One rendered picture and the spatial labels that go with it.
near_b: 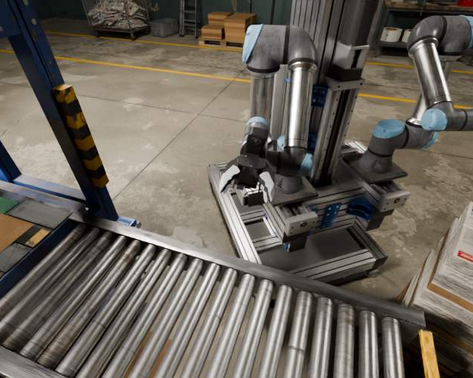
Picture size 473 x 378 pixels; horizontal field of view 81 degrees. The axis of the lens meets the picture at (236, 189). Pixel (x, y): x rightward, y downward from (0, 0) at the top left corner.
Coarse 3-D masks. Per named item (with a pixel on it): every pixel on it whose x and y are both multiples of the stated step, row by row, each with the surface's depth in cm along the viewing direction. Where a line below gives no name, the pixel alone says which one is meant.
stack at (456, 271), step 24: (456, 240) 105; (432, 264) 126; (456, 264) 99; (408, 288) 155; (456, 288) 104; (432, 312) 116; (456, 312) 109; (432, 336) 124; (456, 336) 115; (408, 360) 141; (456, 360) 122
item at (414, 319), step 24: (72, 216) 116; (96, 216) 116; (144, 240) 107; (168, 240) 107; (168, 264) 111; (216, 264) 99; (240, 264) 98; (312, 288) 91; (336, 288) 91; (336, 312) 93; (384, 312) 85; (408, 312) 85; (408, 336) 88
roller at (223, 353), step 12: (252, 276) 95; (240, 288) 92; (252, 288) 93; (240, 300) 88; (240, 312) 86; (228, 324) 83; (240, 324) 84; (228, 336) 80; (216, 348) 79; (228, 348) 78; (216, 360) 75; (228, 360) 76; (216, 372) 73
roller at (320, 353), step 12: (324, 300) 88; (324, 312) 85; (324, 324) 83; (324, 336) 80; (312, 348) 79; (324, 348) 78; (312, 360) 76; (324, 360) 76; (312, 372) 74; (324, 372) 74
